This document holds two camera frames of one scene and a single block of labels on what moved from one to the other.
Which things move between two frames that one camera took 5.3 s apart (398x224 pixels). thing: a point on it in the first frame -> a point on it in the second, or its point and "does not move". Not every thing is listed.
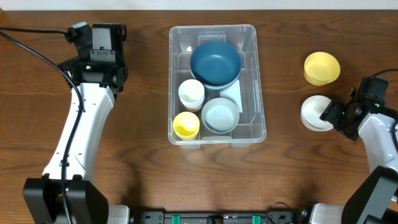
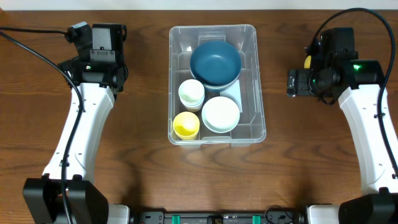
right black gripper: x=328 y=112 -> x=292 y=83
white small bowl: x=311 y=109 -> x=220 y=114
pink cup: x=194 y=109 does not move
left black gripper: x=121 y=38 does not move
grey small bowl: x=220 y=115 does not move
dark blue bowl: x=216 y=63 does not move
